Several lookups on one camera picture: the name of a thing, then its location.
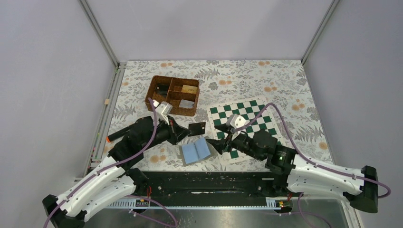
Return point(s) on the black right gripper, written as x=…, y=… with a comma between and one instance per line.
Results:
x=218, y=144

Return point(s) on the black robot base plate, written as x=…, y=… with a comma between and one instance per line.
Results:
x=210, y=189

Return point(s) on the gold cards in basket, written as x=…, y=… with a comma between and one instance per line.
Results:
x=189, y=89

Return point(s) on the silver cards in basket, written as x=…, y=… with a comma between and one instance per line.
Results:
x=186, y=104

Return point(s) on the floral patterned table mat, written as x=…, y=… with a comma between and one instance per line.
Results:
x=282, y=82

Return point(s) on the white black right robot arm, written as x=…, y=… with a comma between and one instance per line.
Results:
x=292, y=173

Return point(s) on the black microphone orange tip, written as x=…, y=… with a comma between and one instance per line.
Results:
x=110, y=138

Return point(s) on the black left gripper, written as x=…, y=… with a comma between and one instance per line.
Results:
x=177, y=132

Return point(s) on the brown woven divided basket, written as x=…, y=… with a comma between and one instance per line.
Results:
x=174, y=95

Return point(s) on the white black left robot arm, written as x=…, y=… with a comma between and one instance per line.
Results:
x=113, y=178

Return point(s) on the silver metal card holder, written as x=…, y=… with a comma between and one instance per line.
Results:
x=195, y=152

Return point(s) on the black cards in basket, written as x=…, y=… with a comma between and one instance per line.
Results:
x=162, y=89

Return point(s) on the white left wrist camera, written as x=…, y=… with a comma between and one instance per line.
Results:
x=162, y=110

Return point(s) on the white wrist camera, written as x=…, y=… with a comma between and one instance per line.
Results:
x=235, y=123
x=162, y=110

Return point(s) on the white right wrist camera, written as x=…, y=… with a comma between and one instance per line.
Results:
x=235, y=123

